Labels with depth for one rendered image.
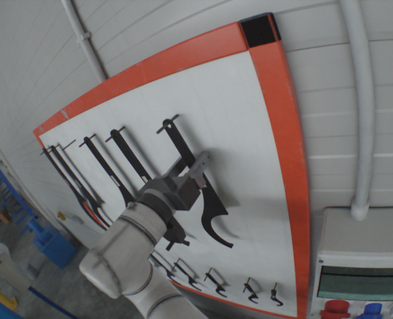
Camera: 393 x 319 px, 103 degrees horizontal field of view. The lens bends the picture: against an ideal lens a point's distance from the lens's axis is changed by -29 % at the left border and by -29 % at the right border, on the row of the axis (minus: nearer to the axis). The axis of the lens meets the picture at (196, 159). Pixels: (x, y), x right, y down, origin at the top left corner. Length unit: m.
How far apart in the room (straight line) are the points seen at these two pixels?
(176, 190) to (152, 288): 0.19
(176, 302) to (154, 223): 0.14
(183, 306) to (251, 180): 0.32
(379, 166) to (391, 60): 0.22
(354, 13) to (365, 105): 0.15
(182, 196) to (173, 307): 0.20
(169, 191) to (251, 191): 0.24
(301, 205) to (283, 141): 0.18
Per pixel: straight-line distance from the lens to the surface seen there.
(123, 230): 0.37
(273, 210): 0.59
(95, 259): 0.36
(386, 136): 0.49
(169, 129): 0.48
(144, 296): 0.42
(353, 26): 0.37
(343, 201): 0.59
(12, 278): 2.76
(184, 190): 0.40
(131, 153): 0.64
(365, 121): 0.41
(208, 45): 0.40
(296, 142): 0.43
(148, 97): 0.54
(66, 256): 4.78
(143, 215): 0.38
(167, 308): 0.39
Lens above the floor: 2.38
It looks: 28 degrees down
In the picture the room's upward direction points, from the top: 25 degrees counter-clockwise
